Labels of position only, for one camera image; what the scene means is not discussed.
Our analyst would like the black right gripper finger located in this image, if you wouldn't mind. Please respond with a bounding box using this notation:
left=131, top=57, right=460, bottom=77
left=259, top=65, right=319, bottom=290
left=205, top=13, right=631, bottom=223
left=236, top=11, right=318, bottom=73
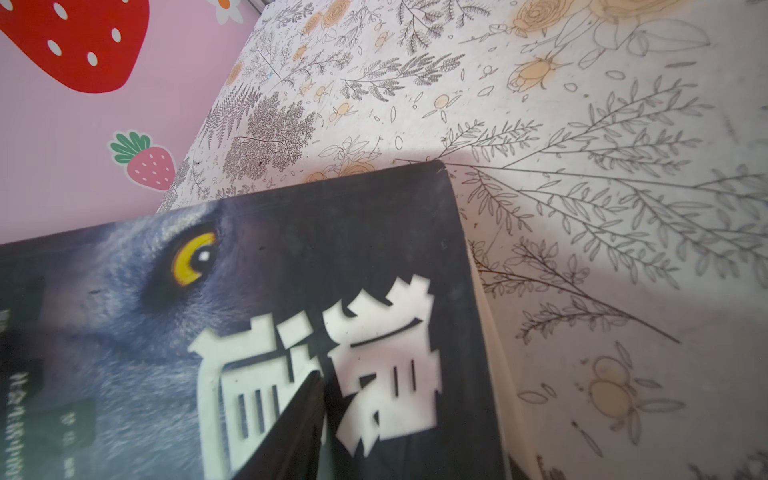
left=234, top=371, right=325, bottom=480

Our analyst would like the black book white chinese title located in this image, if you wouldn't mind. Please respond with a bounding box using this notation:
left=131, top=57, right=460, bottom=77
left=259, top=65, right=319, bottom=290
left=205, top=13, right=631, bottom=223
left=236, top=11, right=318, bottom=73
left=1, top=161, right=522, bottom=479

